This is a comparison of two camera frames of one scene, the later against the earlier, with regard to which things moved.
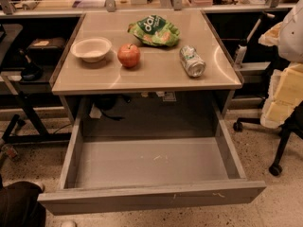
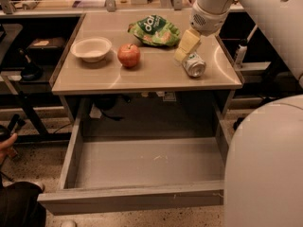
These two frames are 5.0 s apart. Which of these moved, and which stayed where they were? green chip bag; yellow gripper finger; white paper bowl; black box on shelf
Moved: yellow gripper finger
Stayed: black box on shelf; white paper bowl; green chip bag
